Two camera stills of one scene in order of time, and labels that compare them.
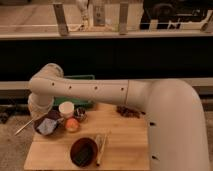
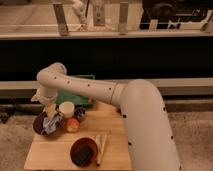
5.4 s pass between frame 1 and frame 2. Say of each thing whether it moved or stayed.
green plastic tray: stayed
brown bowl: stayed
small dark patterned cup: stayed
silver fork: moved
